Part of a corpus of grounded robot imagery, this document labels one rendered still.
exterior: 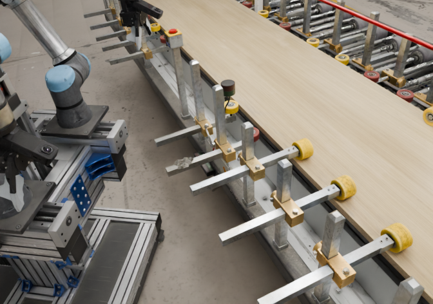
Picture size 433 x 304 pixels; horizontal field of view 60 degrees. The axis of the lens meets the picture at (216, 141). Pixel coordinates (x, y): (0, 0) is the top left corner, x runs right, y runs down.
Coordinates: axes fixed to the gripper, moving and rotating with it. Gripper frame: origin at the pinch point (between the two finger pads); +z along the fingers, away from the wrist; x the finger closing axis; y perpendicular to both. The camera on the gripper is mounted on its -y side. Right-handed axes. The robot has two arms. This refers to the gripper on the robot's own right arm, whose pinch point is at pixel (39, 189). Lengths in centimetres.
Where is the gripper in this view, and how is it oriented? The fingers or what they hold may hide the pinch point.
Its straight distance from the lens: 103.8
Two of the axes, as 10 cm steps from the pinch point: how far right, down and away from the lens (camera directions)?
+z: 0.7, 7.8, 6.3
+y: -9.8, -0.5, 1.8
